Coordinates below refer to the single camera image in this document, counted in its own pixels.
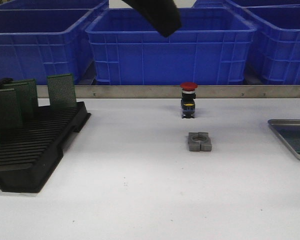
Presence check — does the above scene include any metal rail strip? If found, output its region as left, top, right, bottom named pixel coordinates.
left=75, top=85, right=300, bottom=99

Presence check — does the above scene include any green rear-right circuit board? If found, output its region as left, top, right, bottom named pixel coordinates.
left=47, top=73, right=77, bottom=110

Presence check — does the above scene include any blue far-right rear crate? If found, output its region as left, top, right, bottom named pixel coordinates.
left=192, top=0, right=300, bottom=8

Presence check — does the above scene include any blue far-left rear crate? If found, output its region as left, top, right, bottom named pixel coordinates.
left=0, top=0, right=109, bottom=10

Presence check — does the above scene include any blue left plastic crate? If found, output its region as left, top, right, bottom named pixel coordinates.
left=0, top=9, right=94, bottom=85

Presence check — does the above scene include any blue right plastic crate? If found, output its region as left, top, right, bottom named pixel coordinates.
left=242, top=6, right=300, bottom=85

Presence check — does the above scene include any green left middle circuit board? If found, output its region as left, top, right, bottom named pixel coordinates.
left=0, top=88, right=23, bottom=130

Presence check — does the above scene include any grey split clamp block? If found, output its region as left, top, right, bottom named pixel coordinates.
left=188, top=132, right=213, bottom=152

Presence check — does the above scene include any black slotted board rack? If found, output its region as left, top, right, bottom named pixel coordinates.
left=0, top=78, right=92, bottom=194

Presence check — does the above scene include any blue centre plastic crate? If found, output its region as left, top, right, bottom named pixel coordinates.
left=86, top=7, right=256, bottom=86

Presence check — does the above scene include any blue plastic crate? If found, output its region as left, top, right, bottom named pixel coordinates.
left=242, top=6, right=300, bottom=85
left=86, top=7, right=256, bottom=86
left=0, top=9, right=94, bottom=85

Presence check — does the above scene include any green rear-left circuit board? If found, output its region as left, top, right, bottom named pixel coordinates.
left=3, top=82, right=34, bottom=120

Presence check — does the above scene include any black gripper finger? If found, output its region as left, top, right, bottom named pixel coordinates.
left=123, top=0, right=182, bottom=38

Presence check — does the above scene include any red emergency stop button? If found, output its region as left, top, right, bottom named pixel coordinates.
left=180, top=82, right=198, bottom=119

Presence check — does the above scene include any green front perforated circuit board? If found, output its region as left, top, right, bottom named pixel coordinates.
left=277, top=125, right=300, bottom=140

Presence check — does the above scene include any silver metal tray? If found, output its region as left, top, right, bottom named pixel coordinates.
left=268, top=119, right=300, bottom=160

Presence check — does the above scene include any green rearmost circuit board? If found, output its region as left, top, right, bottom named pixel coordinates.
left=11, top=78, right=39, bottom=109

